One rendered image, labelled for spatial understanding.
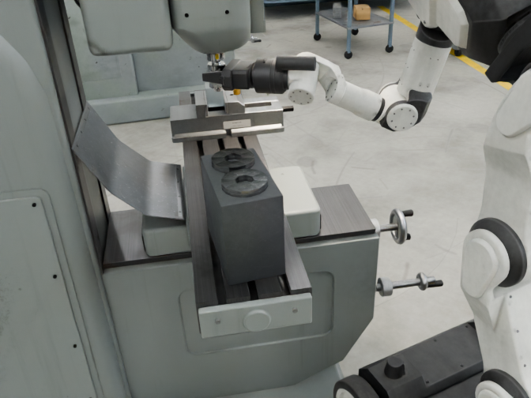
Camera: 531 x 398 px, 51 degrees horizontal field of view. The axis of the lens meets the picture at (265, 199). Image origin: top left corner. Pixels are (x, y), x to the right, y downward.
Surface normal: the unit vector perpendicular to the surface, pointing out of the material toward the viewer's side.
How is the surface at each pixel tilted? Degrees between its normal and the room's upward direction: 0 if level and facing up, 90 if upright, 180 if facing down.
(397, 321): 0
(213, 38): 118
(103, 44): 90
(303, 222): 90
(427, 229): 0
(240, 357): 90
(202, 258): 0
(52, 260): 89
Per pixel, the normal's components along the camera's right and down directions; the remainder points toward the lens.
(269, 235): 0.27, 0.48
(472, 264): -0.90, 0.26
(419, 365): -0.04, -0.86
